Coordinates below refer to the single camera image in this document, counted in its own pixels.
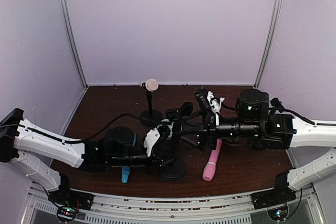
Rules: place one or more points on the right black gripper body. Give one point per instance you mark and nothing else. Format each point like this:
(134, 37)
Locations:
(208, 130)

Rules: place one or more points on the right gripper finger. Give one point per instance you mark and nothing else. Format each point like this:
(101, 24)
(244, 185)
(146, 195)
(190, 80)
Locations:
(189, 136)
(195, 119)

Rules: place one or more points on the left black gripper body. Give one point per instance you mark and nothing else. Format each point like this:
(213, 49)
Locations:
(154, 163)

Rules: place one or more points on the black microphone stand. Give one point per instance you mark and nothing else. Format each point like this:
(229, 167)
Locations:
(276, 105)
(176, 169)
(150, 116)

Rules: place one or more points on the pink toy microphone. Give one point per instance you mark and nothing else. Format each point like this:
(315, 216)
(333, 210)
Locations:
(210, 168)

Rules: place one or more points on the cream toy microphone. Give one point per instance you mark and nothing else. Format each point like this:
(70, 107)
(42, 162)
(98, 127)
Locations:
(150, 85)

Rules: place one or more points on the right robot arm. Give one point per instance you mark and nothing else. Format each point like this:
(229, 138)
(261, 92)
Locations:
(264, 122)

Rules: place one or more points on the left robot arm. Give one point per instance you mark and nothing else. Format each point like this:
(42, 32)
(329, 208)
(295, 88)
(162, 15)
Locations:
(22, 141)

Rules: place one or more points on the light green ceramic bowl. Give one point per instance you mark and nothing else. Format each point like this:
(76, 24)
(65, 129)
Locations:
(166, 127)

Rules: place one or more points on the blue toy microphone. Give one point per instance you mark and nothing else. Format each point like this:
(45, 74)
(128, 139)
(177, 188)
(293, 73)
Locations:
(125, 172)

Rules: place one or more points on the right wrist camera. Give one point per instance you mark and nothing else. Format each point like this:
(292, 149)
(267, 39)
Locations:
(207, 101)

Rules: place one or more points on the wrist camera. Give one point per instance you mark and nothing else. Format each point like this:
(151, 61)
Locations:
(153, 139)
(207, 101)

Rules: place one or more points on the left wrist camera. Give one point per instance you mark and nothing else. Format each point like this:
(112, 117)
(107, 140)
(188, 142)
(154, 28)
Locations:
(153, 139)

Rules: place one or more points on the front aluminium rail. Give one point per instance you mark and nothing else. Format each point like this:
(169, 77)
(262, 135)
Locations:
(236, 208)

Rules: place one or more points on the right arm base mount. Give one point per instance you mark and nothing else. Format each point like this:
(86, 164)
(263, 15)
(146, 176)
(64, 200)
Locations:
(275, 199)

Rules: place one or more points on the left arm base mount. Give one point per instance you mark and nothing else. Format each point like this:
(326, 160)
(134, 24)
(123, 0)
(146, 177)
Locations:
(67, 201)

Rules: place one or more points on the right aluminium frame post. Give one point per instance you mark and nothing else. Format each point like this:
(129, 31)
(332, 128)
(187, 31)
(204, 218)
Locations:
(276, 10)

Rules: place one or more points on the aluminium frame post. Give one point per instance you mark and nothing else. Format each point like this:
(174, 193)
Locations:
(276, 10)
(72, 43)

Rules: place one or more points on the left aluminium frame post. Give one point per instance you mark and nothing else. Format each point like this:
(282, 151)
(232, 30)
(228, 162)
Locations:
(72, 43)

